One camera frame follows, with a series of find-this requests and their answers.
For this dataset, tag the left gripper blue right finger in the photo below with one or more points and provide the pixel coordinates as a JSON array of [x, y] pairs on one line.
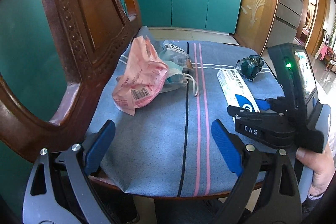
[[244, 163]]

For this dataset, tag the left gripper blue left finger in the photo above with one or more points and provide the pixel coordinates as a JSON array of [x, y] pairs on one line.
[[80, 161]]

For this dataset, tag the white blue ointment box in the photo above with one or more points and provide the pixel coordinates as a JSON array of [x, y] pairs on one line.
[[236, 90]]

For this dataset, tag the pink plastic package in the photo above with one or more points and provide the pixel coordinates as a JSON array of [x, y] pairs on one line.
[[143, 78]]

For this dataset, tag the teal kitchen cabinets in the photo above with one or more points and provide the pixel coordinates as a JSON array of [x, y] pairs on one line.
[[30, 64]]

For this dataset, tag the person right hand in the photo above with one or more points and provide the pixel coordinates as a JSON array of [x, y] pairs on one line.
[[323, 168]]

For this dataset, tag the dark green crumpled wrapper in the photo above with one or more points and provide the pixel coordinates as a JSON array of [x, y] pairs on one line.
[[250, 66]]

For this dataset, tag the blue white face mask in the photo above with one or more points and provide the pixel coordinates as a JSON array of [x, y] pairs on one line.
[[176, 79]]

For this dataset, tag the blue striped table cloth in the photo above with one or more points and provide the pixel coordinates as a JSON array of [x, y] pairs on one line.
[[166, 148]]

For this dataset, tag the clear plastic snack bag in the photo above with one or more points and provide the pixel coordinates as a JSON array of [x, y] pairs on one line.
[[170, 52]]

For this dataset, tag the carved wooden chair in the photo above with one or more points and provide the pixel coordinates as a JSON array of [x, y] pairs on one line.
[[89, 36]]

